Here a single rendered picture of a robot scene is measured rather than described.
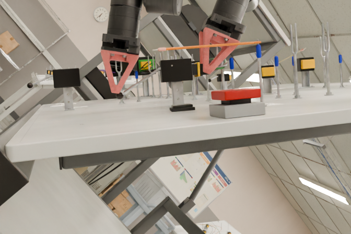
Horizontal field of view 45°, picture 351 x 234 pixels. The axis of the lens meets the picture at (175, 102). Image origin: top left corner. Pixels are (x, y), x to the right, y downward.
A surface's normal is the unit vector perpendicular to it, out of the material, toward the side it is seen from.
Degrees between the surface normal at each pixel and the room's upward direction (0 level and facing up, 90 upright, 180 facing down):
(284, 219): 90
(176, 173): 90
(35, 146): 90
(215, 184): 89
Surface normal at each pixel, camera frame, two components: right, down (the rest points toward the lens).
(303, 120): 0.27, 0.03
